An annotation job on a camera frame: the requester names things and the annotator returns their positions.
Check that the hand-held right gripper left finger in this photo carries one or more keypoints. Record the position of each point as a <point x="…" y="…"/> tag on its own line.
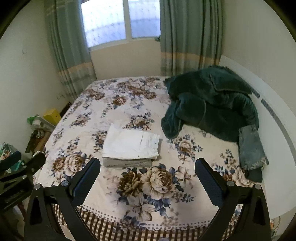
<point x="86" y="183"/>

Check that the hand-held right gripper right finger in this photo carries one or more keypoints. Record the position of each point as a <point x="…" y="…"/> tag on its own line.
<point x="208" y="183"/>

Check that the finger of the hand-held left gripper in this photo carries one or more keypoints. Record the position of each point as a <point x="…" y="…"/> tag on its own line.
<point x="34" y="163"/>
<point x="10" y="162"/>

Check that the white pants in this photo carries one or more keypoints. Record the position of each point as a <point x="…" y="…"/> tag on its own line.
<point x="129" y="143"/>

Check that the grey folded pants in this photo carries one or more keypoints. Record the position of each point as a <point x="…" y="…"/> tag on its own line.
<point x="124" y="163"/>

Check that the clear plastic roll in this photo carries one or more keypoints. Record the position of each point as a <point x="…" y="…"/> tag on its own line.
<point x="40" y="124"/>

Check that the green plastic bag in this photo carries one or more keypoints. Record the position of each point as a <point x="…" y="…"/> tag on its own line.
<point x="33" y="119"/>

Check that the dark green folded cloth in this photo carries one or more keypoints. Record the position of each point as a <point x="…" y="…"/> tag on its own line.
<point x="255" y="175"/>

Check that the yellow box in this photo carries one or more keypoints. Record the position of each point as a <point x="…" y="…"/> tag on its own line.
<point x="52" y="115"/>

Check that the blue denim jeans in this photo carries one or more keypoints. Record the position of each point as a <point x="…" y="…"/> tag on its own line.
<point x="251" y="148"/>

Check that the bed with floral sheet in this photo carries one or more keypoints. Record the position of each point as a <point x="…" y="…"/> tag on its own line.
<point x="152" y="185"/>

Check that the dark green plush blanket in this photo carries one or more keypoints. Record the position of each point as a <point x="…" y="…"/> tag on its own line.
<point x="212" y="104"/>

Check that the white headboard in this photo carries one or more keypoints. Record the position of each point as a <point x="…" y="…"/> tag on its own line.
<point x="272" y="129"/>

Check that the green curtain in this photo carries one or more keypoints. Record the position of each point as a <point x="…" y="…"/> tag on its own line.
<point x="189" y="37"/>
<point x="69" y="60"/>

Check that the window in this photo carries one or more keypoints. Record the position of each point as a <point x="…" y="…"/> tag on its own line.
<point x="120" y="20"/>

